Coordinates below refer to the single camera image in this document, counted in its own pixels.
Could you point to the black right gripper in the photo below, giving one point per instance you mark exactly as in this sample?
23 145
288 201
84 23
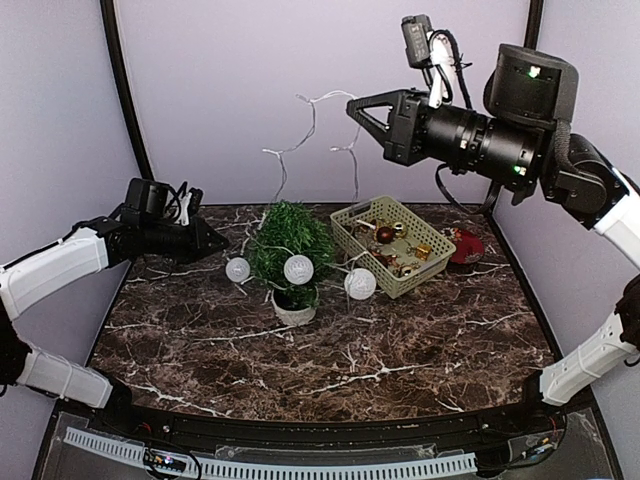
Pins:
401 128

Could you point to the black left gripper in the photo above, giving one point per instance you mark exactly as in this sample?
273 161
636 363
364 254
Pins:
195 240

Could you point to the small green christmas tree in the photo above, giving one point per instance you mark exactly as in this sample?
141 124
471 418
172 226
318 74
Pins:
290 254

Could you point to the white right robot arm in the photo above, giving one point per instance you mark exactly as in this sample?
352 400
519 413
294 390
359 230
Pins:
576 176

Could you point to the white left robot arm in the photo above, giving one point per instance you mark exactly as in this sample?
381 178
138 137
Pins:
41 279

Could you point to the pale green perforated basket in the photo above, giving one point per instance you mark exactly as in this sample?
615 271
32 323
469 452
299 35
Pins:
396 268

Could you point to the gold gift box ornament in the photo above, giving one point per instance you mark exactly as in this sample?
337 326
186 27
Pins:
423 251

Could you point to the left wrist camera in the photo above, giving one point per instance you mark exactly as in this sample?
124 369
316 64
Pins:
149 202

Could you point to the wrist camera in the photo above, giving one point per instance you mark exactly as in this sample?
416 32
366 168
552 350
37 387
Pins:
435 53
149 202

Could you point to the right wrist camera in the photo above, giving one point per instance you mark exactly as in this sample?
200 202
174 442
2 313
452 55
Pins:
435 53

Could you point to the left black frame post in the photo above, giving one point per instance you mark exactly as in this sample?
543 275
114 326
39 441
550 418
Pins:
123 89

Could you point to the black front table rail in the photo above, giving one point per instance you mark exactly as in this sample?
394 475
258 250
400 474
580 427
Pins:
197 432

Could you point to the white slotted cable duct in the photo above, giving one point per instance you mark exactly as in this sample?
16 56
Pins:
166 463

